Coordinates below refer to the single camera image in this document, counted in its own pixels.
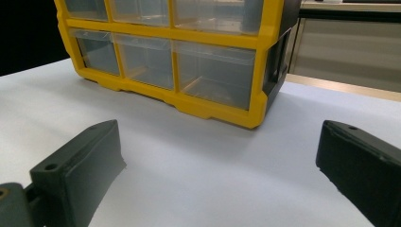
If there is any yellow drawer cabinet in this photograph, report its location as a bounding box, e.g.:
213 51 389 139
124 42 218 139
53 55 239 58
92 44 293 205
54 0 303 130

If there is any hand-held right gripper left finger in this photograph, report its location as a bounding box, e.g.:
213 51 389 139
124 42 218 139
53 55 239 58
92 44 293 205
29 119 128 227

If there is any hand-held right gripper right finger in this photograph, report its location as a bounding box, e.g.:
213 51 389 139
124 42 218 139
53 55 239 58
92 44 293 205
315 119 401 227

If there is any grey background cabinet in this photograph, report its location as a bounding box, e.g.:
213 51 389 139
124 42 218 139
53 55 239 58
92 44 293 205
288 0 401 94

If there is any clear plastic drawer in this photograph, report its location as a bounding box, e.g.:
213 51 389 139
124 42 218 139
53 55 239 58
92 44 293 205
68 27 121 77
108 0 170 27
63 0 109 23
113 32 175 91
173 0 265 36
172 40 256 111

